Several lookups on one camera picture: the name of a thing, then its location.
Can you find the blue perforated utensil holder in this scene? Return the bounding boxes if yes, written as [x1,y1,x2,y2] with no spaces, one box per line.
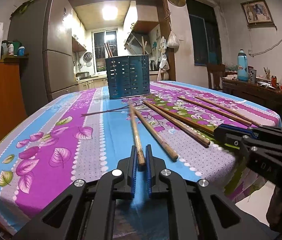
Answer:
[106,55,150,99]

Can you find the orange wooden cabinet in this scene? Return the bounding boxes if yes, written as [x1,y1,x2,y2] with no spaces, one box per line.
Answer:
[0,57,28,141]

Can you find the floral striped tablecloth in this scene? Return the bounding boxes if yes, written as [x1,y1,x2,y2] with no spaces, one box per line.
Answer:
[0,81,282,239]

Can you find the grey refrigerator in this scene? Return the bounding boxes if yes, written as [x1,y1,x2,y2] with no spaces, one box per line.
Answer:
[8,0,78,115]

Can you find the framed elephant picture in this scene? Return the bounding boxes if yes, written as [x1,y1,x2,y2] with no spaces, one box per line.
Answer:
[241,0,275,28]

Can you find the hanging white plastic bag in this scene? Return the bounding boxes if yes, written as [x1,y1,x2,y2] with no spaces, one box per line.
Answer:
[167,31,180,49]

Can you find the wooden chair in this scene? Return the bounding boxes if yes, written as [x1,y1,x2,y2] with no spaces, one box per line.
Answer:
[207,63,226,91]

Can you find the dark window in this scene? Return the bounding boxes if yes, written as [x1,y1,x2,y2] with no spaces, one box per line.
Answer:
[187,0,222,66]

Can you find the blue thermos bottle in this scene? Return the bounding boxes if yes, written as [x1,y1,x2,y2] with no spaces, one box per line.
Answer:
[237,49,249,81]

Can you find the steel range hood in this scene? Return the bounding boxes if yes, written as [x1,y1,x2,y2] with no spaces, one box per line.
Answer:
[125,31,152,55]

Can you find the dark wooden side table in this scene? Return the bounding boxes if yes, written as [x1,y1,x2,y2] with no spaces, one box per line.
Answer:
[222,78,282,111]

